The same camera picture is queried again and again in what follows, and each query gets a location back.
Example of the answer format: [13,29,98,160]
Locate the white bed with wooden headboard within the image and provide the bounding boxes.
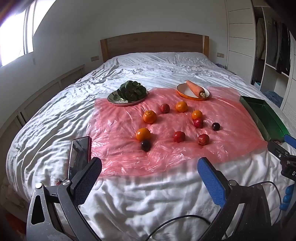
[6,51,296,241]

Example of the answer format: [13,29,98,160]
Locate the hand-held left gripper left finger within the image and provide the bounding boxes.
[26,157,102,241]

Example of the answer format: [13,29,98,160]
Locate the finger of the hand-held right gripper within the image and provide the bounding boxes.
[284,134,296,149]
[268,141,290,163]

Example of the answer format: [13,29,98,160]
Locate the orange rimmed white plate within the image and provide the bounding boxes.
[177,83,210,101]

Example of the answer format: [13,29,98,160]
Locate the wooden headboard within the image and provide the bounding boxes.
[100,32,210,63]

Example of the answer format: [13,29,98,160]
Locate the beige hanging jacket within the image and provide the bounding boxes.
[255,17,266,61]

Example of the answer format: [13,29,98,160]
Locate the carrot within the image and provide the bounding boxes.
[186,80,207,98]

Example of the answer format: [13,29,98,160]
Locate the blue towel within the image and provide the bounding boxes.
[264,90,284,107]

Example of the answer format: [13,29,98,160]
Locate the white wardrobe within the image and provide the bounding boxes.
[225,0,296,130]

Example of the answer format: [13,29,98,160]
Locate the dark hanging clothes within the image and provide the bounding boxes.
[269,19,291,76]

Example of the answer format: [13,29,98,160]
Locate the pink plastic sheet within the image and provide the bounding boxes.
[89,86,269,177]

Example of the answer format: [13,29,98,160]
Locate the dark leafy greens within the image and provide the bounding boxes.
[117,80,147,101]

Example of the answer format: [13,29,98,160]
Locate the silver plate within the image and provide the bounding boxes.
[107,90,148,106]

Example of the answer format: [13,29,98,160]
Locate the green tray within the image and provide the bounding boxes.
[239,95,290,142]

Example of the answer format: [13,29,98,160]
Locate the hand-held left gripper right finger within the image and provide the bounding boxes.
[197,157,272,241]

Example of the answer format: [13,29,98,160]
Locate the person's right hand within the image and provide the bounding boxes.
[279,185,292,211]

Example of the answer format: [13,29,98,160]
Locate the window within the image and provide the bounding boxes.
[0,0,50,67]

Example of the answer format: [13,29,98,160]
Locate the smartphone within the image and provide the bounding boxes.
[67,136,92,180]

